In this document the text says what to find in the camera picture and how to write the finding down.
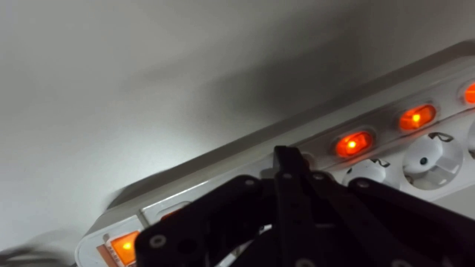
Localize white power strip orange switches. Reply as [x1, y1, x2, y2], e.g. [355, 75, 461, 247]
[73, 38, 475, 267]

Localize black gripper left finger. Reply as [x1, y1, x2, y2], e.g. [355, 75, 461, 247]
[134, 175, 277, 267]

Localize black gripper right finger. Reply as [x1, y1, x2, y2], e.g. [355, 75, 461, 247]
[274, 145, 475, 267]

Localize white power cable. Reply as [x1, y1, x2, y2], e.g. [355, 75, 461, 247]
[0, 234, 81, 267]

